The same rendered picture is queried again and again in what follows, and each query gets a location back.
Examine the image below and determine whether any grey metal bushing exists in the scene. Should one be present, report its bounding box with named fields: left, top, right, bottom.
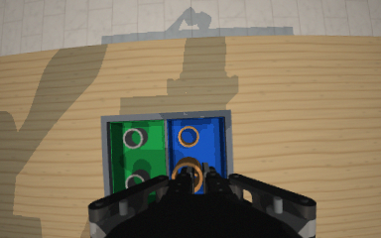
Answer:
left=125, top=170, right=150, bottom=188
left=123, top=128, right=148, bottom=149

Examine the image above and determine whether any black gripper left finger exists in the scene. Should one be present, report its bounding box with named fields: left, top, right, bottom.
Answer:
left=88, top=166, right=194, bottom=238

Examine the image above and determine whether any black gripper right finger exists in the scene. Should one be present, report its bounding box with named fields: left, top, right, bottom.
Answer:
left=201, top=163, right=317, bottom=238

